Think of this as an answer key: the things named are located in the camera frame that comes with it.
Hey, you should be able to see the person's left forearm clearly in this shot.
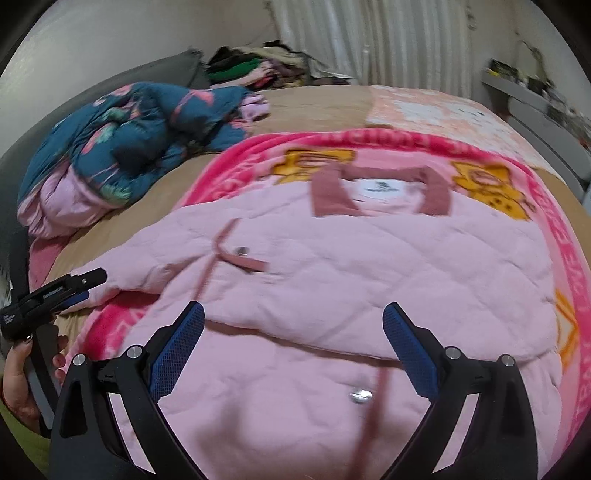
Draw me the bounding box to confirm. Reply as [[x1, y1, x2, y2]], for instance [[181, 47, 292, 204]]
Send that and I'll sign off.
[[0, 399, 52, 469]]

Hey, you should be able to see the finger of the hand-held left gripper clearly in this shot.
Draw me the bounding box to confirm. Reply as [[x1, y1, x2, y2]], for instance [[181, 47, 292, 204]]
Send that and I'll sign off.
[[68, 269, 108, 289], [55, 290, 92, 311]]

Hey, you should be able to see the pink quilted jacket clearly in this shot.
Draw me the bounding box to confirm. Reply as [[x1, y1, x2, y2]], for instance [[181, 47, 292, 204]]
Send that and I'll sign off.
[[60, 164, 566, 480]]

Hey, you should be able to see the group of small desk items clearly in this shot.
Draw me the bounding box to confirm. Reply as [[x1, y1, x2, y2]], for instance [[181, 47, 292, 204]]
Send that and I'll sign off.
[[489, 58, 591, 139]]

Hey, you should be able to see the person's left hand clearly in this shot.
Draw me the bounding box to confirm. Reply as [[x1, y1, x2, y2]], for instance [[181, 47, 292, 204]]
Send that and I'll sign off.
[[0, 335, 70, 421]]

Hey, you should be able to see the grey shelf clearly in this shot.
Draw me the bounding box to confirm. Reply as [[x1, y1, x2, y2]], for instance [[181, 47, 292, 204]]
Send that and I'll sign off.
[[480, 69, 591, 195]]

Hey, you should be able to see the blue floral duvet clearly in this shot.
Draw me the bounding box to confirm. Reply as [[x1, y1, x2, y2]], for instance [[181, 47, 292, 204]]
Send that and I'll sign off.
[[17, 82, 271, 238]]

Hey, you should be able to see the pink printed blanket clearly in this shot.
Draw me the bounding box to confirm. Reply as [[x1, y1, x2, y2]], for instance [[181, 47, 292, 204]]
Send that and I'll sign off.
[[85, 130, 591, 467]]

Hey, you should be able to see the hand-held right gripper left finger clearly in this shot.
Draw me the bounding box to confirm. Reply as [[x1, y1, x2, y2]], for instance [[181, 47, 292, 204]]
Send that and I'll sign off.
[[50, 300, 206, 480]]

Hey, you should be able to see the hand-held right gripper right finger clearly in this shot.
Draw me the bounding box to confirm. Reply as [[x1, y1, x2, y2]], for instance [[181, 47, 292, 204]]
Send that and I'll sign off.
[[383, 302, 539, 480]]

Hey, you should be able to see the bed with brown sheet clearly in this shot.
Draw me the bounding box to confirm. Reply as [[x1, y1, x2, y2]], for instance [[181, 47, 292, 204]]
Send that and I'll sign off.
[[28, 83, 591, 370]]

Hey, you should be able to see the white pleated curtain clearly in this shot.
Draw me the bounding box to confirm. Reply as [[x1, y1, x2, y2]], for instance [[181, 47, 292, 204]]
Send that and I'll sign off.
[[270, 0, 472, 95]]

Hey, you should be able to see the pile of clothes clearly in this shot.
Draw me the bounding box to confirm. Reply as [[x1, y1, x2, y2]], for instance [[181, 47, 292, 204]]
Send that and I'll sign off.
[[203, 41, 356, 90]]

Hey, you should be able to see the peach printed mat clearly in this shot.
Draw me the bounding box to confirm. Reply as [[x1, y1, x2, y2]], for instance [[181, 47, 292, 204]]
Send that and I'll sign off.
[[365, 85, 550, 169]]

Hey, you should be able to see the grey bed headboard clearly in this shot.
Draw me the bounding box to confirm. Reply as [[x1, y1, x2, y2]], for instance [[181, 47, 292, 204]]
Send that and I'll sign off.
[[0, 48, 208, 160]]

